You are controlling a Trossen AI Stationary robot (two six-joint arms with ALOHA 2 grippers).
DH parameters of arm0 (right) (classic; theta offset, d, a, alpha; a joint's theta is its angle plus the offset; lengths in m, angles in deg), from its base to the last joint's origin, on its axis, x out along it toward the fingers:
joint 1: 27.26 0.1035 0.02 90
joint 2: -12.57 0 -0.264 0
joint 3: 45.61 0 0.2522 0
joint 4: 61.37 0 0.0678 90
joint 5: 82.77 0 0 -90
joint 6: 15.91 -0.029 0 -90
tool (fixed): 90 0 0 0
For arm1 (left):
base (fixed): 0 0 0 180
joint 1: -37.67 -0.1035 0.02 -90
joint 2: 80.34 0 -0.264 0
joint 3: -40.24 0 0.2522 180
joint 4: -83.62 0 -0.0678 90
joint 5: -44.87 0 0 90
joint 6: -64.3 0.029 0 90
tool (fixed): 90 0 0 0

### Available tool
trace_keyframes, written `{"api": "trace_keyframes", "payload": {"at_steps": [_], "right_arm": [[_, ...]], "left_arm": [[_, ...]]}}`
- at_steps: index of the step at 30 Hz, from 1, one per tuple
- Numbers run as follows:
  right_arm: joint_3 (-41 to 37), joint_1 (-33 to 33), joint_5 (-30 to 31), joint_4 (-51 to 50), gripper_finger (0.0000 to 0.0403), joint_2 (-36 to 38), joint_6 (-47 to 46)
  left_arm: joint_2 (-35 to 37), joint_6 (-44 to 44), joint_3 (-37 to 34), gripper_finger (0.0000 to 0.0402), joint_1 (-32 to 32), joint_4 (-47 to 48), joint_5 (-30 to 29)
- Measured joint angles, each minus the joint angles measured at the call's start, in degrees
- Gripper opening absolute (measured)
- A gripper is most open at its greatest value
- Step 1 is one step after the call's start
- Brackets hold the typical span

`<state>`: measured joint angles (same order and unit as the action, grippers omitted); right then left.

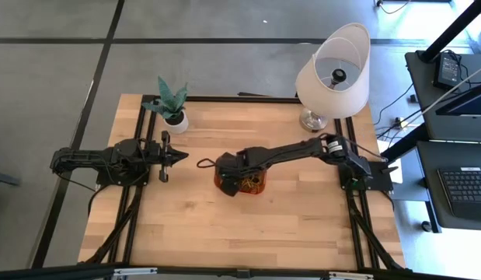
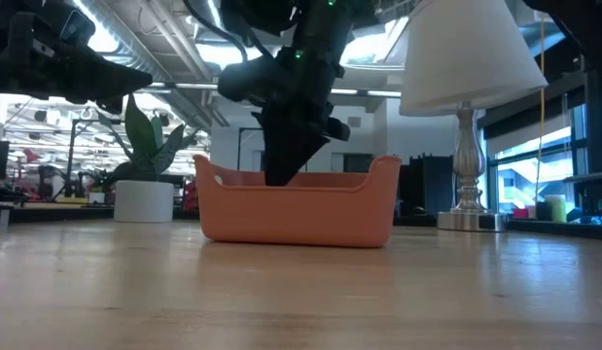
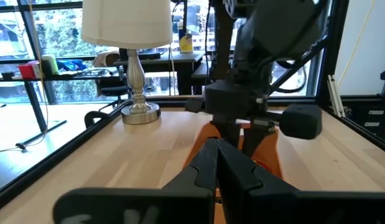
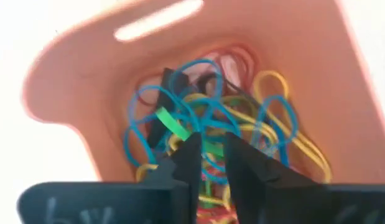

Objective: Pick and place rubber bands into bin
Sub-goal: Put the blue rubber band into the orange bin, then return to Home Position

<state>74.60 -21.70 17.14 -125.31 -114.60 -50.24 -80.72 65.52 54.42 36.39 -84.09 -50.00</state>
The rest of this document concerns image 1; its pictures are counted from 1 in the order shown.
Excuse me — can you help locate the floor cable with plug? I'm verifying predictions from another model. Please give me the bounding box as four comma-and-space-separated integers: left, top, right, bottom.
375, 0, 413, 16

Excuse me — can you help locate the dark laptop screen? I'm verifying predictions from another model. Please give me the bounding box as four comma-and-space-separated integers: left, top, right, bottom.
435, 80, 481, 117

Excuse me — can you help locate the potted green plant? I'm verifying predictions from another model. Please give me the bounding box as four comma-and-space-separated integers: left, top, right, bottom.
141, 75, 190, 135

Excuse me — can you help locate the dark grey furniture foot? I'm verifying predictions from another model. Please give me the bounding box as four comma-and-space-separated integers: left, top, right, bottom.
0, 169, 23, 187

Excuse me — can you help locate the black power adapter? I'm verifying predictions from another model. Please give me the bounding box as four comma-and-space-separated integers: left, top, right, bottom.
433, 52, 463, 91

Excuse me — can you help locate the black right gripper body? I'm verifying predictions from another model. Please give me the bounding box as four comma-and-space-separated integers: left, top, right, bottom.
215, 151, 264, 198

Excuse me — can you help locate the black laptop keyboard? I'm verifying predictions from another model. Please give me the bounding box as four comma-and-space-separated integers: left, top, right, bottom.
437, 166, 481, 223

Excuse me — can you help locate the silver aluminium bracket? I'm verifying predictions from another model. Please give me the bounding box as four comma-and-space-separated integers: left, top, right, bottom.
113, 267, 158, 278
328, 271, 375, 280

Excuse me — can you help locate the black stand pole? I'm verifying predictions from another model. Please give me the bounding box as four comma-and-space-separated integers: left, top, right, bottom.
420, 0, 481, 63

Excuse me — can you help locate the white table lamp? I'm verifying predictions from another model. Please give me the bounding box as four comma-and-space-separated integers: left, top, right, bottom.
295, 22, 372, 134

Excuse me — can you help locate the black aluminium table frame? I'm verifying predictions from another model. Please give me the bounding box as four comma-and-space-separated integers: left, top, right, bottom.
0, 93, 481, 280

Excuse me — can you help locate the black floor cable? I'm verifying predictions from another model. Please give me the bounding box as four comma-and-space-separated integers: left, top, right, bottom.
373, 83, 416, 139

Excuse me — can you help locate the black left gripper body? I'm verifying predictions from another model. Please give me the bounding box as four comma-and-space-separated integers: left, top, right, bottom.
148, 130, 176, 183

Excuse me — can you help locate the orange plastic bin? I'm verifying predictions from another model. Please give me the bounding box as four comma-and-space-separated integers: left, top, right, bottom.
213, 166, 267, 195

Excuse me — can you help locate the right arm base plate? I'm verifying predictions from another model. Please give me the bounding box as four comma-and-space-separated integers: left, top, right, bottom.
339, 161, 399, 192

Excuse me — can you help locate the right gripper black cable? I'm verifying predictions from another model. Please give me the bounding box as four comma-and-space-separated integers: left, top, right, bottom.
196, 157, 218, 170

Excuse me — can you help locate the thin white cable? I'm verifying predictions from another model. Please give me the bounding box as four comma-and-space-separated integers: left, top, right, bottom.
417, 61, 481, 117

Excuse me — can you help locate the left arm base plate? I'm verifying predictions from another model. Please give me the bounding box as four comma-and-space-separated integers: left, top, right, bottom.
95, 155, 152, 187

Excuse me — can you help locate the black side desk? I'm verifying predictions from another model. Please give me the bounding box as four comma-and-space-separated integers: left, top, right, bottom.
404, 50, 481, 234

